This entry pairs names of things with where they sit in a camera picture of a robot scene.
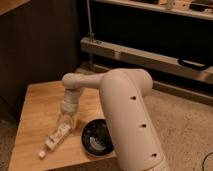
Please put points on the clear plastic bottle white cap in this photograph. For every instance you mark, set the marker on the clear plastic bottle white cap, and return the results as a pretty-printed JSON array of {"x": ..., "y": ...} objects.
[{"x": 55, "y": 139}]

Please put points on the black handle on beam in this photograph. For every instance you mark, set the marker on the black handle on beam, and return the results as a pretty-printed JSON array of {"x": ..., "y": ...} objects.
[{"x": 193, "y": 65}]

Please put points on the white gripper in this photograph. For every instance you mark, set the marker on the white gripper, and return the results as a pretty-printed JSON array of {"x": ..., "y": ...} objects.
[{"x": 69, "y": 106}]

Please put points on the black ceramic bowl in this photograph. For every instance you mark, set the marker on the black ceramic bowl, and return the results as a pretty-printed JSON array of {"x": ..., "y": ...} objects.
[{"x": 95, "y": 138}]

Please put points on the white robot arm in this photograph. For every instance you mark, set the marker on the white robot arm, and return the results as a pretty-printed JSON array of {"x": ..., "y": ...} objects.
[{"x": 121, "y": 91}]

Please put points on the upper wooden shelf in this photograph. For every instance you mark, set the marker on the upper wooden shelf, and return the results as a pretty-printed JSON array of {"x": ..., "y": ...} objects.
[{"x": 177, "y": 7}]

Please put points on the metal vertical pole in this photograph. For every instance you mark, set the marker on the metal vertical pole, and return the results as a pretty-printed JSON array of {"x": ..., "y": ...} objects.
[{"x": 91, "y": 34}]

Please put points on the wooden table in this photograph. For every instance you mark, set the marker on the wooden table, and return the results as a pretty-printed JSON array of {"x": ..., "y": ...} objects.
[{"x": 38, "y": 119}]

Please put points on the grey metal beam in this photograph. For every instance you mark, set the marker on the grey metal beam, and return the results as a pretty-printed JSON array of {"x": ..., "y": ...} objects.
[{"x": 145, "y": 59}]

